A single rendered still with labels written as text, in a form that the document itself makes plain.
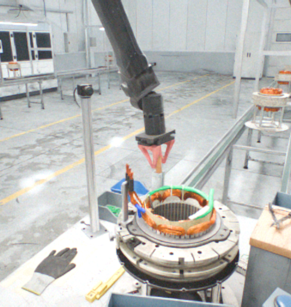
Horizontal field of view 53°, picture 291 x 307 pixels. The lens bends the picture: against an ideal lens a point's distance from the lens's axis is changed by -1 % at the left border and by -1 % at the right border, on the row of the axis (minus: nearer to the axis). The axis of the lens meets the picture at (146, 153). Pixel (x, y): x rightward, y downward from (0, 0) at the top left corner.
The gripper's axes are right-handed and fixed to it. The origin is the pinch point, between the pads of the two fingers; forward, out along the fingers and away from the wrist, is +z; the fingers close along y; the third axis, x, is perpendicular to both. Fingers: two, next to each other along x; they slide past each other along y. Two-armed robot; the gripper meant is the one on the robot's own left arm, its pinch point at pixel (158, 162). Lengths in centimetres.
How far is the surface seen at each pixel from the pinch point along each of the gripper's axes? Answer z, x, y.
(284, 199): 20.9, 23.9, -34.7
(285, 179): 52, -1, -112
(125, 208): 5.9, 2.5, 16.1
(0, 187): 102, -282, -38
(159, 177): 3.6, 1.3, 1.3
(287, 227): 18.1, 31.4, -15.3
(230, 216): 13.6, 19.6, -5.6
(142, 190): 39, -48, -38
